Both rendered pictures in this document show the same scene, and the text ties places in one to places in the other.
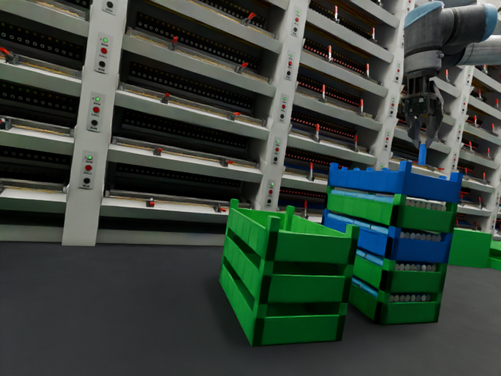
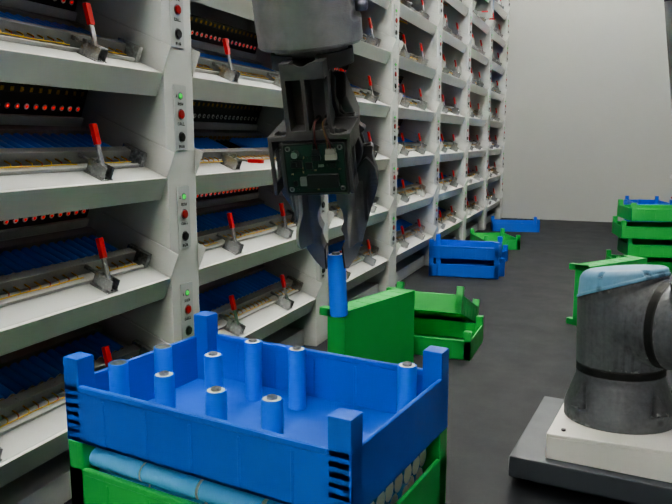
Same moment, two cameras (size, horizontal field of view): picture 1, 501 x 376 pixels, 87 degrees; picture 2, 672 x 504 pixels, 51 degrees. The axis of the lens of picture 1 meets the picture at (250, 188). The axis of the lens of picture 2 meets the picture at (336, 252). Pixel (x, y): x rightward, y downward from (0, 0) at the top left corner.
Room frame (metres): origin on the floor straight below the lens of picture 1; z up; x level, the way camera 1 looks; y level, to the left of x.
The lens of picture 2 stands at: (0.29, -0.04, 0.60)
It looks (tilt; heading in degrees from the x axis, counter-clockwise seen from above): 9 degrees down; 318
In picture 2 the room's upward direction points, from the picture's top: straight up
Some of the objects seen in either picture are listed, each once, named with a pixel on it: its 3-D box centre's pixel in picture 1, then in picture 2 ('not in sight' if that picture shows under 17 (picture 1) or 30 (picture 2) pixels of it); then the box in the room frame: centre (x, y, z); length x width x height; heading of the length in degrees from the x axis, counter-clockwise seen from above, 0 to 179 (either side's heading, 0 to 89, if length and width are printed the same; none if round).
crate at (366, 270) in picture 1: (373, 257); not in sight; (0.80, -0.40, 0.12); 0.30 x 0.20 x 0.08; 19
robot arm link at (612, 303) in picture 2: not in sight; (626, 314); (0.84, -1.22, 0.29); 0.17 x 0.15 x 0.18; 176
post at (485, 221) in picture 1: (490, 147); (369, 66); (2.21, -1.92, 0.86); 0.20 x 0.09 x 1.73; 27
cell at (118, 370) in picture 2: not in sight; (119, 395); (0.89, -0.30, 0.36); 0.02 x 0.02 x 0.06
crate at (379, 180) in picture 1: (385, 180); (260, 392); (0.80, -0.40, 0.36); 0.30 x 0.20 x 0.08; 19
